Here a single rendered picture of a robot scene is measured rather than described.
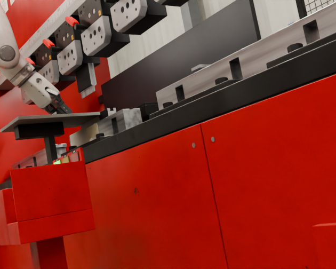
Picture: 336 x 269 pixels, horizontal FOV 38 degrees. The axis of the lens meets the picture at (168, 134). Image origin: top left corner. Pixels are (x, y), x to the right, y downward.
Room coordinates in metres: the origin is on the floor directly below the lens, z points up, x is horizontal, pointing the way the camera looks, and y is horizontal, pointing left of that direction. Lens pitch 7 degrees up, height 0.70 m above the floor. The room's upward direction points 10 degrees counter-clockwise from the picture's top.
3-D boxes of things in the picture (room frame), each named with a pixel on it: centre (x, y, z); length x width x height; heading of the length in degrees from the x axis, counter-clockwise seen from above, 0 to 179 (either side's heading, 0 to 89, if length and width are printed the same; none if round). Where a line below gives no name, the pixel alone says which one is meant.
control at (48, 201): (1.11, 0.31, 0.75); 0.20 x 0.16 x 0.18; 32
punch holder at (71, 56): (1.63, 0.25, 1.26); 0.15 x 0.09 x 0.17; 36
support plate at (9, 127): (1.52, 0.36, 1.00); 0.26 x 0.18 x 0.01; 126
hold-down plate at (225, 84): (1.09, -0.07, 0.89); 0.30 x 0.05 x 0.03; 36
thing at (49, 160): (1.50, 0.39, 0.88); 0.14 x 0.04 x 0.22; 126
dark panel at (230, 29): (2.10, -0.04, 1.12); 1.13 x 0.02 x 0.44; 36
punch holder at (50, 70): (1.79, 0.37, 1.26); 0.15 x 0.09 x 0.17; 36
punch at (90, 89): (1.61, 0.24, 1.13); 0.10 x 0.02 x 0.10; 36
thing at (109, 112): (1.58, 0.22, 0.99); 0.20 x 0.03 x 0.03; 36
